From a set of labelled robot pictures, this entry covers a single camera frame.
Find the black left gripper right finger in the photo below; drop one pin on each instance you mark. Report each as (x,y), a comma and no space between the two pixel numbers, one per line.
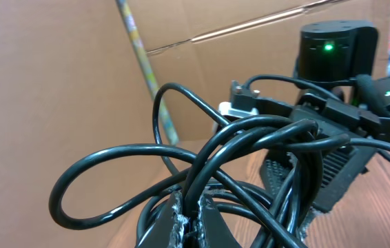
(211,229)

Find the cardboard back wall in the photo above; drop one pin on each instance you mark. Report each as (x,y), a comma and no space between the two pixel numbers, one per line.
(70,84)

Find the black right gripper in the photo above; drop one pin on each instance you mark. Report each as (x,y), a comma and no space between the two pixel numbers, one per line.
(341,166)

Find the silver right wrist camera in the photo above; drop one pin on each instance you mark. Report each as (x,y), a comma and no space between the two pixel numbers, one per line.
(232,114)

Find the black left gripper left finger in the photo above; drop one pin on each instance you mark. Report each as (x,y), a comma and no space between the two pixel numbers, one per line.
(168,230)

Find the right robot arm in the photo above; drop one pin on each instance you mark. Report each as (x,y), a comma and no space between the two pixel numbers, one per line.
(338,56)

